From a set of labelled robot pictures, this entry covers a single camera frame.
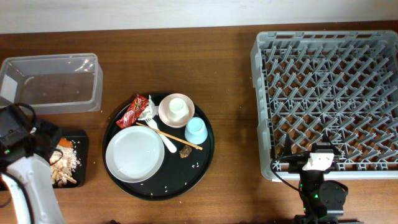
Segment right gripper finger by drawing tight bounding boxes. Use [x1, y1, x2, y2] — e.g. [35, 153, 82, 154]
[282, 134, 292, 156]
[320, 130, 341, 156]

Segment rice and food scraps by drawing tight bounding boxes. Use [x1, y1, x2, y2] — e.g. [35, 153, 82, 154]
[49, 144, 82, 188]

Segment orange carrot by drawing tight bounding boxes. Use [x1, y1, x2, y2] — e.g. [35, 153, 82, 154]
[58, 138, 73, 148]

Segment light blue cup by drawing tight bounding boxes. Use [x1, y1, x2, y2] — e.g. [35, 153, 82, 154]
[185, 117, 208, 145]

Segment brown food lump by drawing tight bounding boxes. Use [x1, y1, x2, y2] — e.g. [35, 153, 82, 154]
[179, 145, 192, 159]

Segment white dinner plate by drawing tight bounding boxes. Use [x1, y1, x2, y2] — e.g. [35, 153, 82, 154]
[105, 126, 165, 183]

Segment red snack wrapper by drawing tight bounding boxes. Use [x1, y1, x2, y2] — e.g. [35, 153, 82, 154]
[116, 95, 149, 129]

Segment white tissue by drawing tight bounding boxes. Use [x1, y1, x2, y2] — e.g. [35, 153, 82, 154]
[138, 95, 159, 121]

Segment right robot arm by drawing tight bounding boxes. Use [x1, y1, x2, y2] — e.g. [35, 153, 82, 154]
[280, 133, 348, 224]

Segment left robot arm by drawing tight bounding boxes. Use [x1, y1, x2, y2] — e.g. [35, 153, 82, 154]
[1, 103, 65, 223]

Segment grey dishwasher rack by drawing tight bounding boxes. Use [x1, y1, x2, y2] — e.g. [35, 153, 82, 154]
[251, 30, 397, 181]

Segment black rectangular tray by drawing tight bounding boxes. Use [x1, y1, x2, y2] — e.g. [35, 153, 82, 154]
[53, 129, 89, 189]

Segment clear plastic bin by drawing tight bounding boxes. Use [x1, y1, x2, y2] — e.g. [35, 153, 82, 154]
[1, 53, 103, 114]

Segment white plastic fork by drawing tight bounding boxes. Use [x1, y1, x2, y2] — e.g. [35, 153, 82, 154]
[145, 118, 177, 153]

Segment white upturned cup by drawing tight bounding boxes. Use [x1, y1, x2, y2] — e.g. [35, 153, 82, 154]
[168, 97, 189, 121]

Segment round black serving tray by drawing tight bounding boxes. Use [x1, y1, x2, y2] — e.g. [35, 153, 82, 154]
[102, 100, 215, 201]

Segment pink shallow bowl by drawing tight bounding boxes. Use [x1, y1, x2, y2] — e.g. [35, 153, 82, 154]
[159, 93, 195, 128]

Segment wooden chopstick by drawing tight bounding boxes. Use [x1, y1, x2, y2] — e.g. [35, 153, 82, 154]
[136, 123, 203, 150]

